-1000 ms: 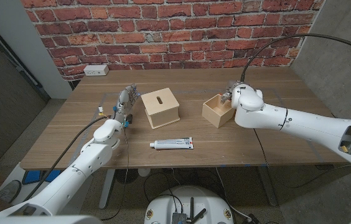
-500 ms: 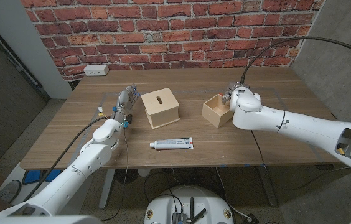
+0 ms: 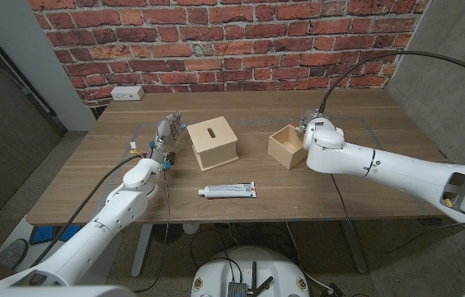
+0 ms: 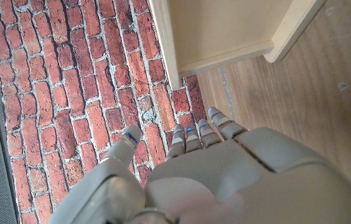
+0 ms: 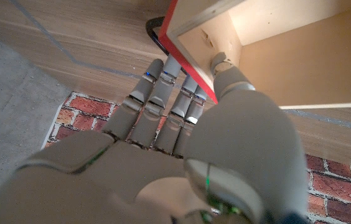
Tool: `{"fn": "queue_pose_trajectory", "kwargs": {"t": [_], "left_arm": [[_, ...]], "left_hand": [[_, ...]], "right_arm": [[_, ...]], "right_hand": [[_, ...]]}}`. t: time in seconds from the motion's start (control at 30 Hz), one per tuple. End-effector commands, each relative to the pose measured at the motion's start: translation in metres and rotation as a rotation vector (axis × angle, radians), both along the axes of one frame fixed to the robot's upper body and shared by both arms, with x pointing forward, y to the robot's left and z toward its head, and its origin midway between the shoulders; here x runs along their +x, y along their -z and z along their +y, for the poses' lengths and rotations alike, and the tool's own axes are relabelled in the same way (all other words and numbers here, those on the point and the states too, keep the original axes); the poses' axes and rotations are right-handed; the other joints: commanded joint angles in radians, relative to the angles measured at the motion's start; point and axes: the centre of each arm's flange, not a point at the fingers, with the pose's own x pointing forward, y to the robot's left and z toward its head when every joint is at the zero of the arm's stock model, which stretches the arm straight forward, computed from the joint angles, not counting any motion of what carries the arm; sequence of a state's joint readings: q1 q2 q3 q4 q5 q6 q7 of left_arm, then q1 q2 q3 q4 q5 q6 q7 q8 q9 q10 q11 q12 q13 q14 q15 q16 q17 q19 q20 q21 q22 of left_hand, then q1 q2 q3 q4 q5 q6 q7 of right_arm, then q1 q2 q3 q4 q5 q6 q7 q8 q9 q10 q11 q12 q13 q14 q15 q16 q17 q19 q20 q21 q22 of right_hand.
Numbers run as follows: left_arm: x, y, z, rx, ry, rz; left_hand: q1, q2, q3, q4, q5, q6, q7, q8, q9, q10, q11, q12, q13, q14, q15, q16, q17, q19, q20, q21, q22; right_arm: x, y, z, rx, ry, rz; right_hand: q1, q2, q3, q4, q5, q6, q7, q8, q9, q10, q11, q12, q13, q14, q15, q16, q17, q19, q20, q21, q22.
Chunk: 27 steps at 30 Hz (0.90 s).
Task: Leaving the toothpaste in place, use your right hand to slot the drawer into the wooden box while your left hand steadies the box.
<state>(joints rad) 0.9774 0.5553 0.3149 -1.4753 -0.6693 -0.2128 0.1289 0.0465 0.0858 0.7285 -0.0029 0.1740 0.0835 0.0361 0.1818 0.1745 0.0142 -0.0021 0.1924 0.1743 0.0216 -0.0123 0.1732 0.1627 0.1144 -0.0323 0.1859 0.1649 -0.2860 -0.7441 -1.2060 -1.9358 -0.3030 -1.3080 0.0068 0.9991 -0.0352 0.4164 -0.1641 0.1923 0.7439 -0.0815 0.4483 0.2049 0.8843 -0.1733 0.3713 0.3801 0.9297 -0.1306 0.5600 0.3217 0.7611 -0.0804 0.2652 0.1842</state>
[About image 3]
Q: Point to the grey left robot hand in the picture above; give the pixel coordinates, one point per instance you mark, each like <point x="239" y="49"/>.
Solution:
<point x="164" y="138"/>

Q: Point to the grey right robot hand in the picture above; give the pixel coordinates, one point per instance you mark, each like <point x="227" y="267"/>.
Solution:
<point x="306" y="119"/>

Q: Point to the wooden drawer with red front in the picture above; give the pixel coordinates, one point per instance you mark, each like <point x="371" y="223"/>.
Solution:
<point x="284" y="148"/>

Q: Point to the wooden box with slot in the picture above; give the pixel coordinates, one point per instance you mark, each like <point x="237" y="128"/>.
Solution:
<point x="212" y="144"/>

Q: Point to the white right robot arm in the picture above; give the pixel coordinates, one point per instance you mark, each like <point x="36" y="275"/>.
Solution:
<point x="381" y="169"/>

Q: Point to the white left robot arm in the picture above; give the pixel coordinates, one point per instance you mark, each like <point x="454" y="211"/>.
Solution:
<point x="104" y="222"/>

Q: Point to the white toothpaste tube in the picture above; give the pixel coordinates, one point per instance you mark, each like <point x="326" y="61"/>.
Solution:
<point x="230" y="190"/>

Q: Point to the white power outlet strip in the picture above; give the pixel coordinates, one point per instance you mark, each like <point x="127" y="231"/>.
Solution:
<point x="127" y="93"/>

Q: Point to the white round floor foot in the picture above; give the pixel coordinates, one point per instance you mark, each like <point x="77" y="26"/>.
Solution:
<point x="191" y="228"/>

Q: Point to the black round floor object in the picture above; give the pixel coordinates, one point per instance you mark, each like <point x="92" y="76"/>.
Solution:
<point x="167" y="234"/>

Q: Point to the red brick print backdrop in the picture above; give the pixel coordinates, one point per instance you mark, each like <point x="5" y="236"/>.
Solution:
<point x="216" y="41"/>

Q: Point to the white table leg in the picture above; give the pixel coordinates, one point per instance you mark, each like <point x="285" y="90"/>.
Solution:
<point x="142" y="247"/>

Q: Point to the grey table leg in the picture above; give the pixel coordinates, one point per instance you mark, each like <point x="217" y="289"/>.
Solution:
<point x="354" y="247"/>

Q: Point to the white robot torso base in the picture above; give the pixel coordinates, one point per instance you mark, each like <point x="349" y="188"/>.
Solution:
<point x="216" y="272"/>

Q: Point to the blue floor item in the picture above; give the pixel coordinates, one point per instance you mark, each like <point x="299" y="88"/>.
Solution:
<point x="45" y="234"/>

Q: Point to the black power adapter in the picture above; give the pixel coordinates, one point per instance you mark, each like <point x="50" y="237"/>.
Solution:
<point x="335" y="290"/>

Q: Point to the grey sneaker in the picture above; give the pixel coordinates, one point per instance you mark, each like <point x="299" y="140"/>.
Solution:
<point x="12" y="253"/>

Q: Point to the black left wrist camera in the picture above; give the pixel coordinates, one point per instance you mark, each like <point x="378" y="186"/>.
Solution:
<point x="170" y="158"/>

